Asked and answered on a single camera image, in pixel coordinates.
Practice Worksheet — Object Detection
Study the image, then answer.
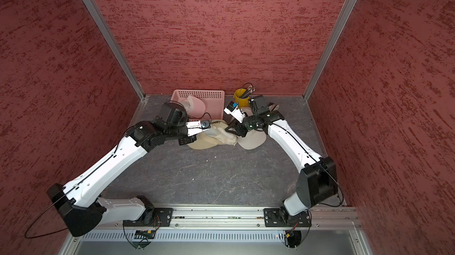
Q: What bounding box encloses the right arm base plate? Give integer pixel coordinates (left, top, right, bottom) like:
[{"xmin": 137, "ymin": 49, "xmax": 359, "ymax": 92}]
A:
[{"xmin": 263, "ymin": 208, "xmax": 312, "ymax": 228}]

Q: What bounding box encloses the beige stapler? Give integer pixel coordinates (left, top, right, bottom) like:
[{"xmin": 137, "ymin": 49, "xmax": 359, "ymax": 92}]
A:
[{"xmin": 269, "ymin": 103, "xmax": 279, "ymax": 112}]

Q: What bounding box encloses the white Colorado baseball cap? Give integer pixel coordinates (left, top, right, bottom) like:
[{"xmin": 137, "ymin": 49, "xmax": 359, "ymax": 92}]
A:
[{"xmin": 238, "ymin": 125, "xmax": 267, "ymax": 150}]

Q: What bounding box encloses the pink plastic basket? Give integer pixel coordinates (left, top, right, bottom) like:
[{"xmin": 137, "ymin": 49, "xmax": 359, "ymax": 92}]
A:
[{"xmin": 171, "ymin": 89, "xmax": 225, "ymax": 119}]

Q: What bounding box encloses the pink cloth in basket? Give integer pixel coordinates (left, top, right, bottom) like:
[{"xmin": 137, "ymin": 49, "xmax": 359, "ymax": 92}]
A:
[{"xmin": 180, "ymin": 95, "xmax": 206, "ymax": 118}]

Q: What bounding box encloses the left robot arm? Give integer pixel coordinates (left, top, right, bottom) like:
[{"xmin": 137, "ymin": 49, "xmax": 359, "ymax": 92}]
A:
[{"xmin": 47, "ymin": 101, "xmax": 211, "ymax": 237}]

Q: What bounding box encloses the left corner aluminium post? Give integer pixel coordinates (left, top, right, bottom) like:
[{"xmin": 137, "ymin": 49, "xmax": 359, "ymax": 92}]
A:
[{"xmin": 82, "ymin": 0, "xmax": 146, "ymax": 102}]

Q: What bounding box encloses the corner aluminium post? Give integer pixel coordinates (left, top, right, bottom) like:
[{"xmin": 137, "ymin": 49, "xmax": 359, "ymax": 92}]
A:
[
  {"xmin": 82, "ymin": 0, "xmax": 146, "ymax": 102},
  {"xmin": 303, "ymin": 0, "xmax": 357, "ymax": 102}
]

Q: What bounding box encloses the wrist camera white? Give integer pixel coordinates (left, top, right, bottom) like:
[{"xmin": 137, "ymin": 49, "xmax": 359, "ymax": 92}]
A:
[
  {"xmin": 186, "ymin": 120, "xmax": 211, "ymax": 137},
  {"xmin": 223, "ymin": 102, "xmax": 247, "ymax": 123}
]

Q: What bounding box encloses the beige baseball cap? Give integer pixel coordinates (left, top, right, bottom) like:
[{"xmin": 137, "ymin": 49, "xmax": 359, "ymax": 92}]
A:
[{"xmin": 188, "ymin": 120, "xmax": 238, "ymax": 150}]

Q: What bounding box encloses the yellow pencil cup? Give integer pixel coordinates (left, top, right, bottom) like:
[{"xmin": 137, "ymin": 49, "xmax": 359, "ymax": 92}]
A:
[{"xmin": 234, "ymin": 88, "xmax": 250, "ymax": 108}]

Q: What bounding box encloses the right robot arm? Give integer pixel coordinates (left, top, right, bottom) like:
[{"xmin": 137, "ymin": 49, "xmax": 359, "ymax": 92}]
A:
[{"xmin": 224, "ymin": 95, "xmax": 339, "ymax": 217}]

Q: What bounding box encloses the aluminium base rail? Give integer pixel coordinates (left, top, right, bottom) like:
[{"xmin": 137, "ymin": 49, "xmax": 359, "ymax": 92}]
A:
[{"xmin": 70, "ymin": 205, "xmax": 363, "ymax": 230}]

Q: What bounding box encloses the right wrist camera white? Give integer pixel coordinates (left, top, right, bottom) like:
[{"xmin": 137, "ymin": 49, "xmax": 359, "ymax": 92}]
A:
[{"xmin": 223, "ymin": 102, "xmax": 247, "ymax": 123}]

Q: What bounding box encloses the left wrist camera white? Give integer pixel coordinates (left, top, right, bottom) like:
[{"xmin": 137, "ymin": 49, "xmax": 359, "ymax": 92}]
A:
[{"xmin": 186, "ymin": 120, "xmax": 211, "ymax": 137}]

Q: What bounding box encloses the right corner aluminium post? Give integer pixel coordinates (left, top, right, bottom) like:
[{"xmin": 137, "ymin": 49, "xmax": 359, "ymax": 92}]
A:
[{"xmin": 303, "ymin": 0, "xmax": 357, "ymax": 102}]

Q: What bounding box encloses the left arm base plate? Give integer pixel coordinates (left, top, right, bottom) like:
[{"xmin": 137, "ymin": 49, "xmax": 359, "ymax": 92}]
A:
[{"xmin": 123, "ymin": 208, "xmax": 174, "ymax": 228}]

